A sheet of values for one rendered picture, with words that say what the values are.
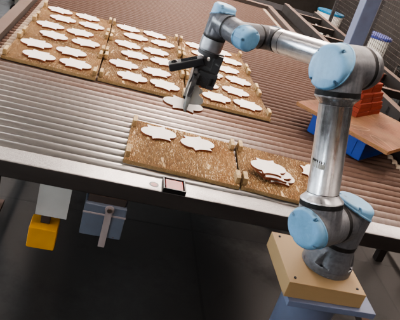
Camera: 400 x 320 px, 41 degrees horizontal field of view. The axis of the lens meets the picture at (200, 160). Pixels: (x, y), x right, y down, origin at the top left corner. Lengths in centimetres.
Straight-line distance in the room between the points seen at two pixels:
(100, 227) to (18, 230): 124
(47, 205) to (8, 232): 118
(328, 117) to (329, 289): 49
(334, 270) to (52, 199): 89
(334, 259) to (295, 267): 11
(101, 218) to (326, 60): 87
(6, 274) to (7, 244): 23
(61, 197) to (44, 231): 13
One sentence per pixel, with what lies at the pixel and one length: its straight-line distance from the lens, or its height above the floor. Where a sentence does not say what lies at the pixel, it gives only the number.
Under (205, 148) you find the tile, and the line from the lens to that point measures 204.
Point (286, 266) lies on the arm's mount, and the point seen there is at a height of 92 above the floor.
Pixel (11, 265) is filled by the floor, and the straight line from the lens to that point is 277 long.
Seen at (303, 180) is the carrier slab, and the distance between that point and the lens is 210.
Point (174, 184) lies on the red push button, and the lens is 177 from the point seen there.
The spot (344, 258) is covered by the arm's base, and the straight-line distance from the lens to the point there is 161.
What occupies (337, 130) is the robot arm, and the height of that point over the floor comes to 135.
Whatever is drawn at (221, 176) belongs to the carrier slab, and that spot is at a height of 94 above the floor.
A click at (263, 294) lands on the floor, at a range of 301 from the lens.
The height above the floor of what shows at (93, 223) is 76.
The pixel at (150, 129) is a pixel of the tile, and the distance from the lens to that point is 207.
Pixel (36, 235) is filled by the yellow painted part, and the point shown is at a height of 67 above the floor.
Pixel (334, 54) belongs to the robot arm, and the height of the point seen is 152.
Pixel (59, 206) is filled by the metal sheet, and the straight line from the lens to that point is 180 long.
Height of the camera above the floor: 177
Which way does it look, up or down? 25 degrees down
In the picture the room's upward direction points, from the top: 17 degrees clockwise
